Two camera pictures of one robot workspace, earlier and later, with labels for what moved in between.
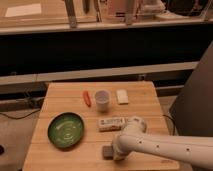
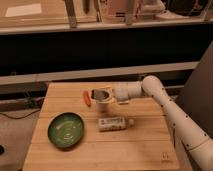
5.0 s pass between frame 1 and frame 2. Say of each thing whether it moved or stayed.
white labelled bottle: stayed
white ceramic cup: stayed
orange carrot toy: stayed
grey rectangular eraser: moved
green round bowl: stayed
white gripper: moved
